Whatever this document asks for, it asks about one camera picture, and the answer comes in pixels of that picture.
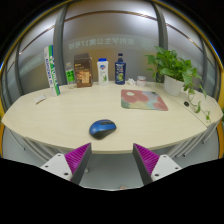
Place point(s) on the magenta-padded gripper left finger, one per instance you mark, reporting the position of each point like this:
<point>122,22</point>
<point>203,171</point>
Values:
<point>78,160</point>

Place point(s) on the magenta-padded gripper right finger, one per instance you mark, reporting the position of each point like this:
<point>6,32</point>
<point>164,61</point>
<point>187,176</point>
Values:
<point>146,160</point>

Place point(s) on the blue and black computer mouse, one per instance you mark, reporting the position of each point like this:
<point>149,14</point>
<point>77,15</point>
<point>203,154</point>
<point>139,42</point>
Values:
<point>101,128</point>

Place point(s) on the floral pastel mouse pad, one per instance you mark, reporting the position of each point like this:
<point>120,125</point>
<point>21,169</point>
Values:
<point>143,99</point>

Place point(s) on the small white packet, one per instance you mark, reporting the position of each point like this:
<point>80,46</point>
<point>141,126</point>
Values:
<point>39,99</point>

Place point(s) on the small white round jar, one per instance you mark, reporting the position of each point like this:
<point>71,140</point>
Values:
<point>141,81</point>

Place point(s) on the crumpled white tissue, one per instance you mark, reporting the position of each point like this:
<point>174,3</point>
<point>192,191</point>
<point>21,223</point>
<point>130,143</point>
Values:
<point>131,82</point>

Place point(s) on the green plant in white pot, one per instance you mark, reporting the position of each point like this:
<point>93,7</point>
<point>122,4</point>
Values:
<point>173,83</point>

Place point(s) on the small clear green-label bottle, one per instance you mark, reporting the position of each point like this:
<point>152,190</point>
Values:
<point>70,76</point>

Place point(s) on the brown cardboard box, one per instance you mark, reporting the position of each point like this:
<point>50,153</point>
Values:
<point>83,71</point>

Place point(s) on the white blue-capped lotion bottle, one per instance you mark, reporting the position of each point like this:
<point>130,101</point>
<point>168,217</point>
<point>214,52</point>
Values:
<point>103,73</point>

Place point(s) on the dark blue shampoo bottle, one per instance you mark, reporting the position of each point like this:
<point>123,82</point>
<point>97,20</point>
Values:
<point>120,71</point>

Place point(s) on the white green shuttlecock tube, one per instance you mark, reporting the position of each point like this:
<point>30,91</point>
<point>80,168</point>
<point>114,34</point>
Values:
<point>52,70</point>

